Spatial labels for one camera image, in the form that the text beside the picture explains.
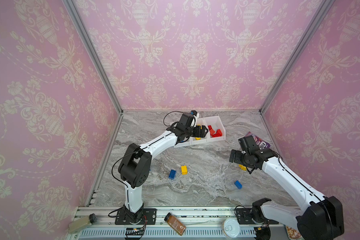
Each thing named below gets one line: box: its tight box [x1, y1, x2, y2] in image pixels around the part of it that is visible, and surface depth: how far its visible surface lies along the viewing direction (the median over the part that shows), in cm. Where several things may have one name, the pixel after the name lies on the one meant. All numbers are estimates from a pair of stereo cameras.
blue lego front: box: [234, 180, 243, 190], surface depth 85 cm
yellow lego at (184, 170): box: [181, 165, 188, 175], surface depth 89 cm
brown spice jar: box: [164, 212, 186, 236], surface depth 70 cm
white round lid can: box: [221, 218, 241, 239], surface depth 68 cm
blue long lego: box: [168, 169, 176, 180], surface depth 89 cm
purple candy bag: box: [245, 131, 271, 150], surface depth 102 cm
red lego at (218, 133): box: [211, 129, 223, 138], surface depth 105 cm
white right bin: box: [203, 115, 226, 142], surface depth 105 cm
